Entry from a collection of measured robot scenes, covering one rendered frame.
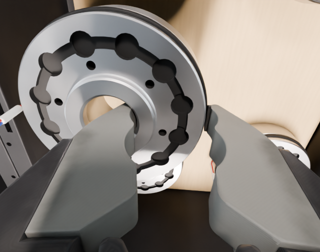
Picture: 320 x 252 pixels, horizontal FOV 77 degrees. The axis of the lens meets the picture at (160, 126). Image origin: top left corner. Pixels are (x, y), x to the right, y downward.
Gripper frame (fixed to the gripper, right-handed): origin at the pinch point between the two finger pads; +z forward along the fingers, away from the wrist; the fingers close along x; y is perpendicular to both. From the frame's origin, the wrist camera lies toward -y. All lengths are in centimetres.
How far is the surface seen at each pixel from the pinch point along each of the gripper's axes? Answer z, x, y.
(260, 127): 8.7, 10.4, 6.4
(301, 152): 6.4, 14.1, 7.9
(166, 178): 7.1, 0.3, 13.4
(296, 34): 9.6, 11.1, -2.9
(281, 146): 6.8, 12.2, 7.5
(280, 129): 8.5, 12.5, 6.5
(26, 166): 0.3, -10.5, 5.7
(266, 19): 9.7, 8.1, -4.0
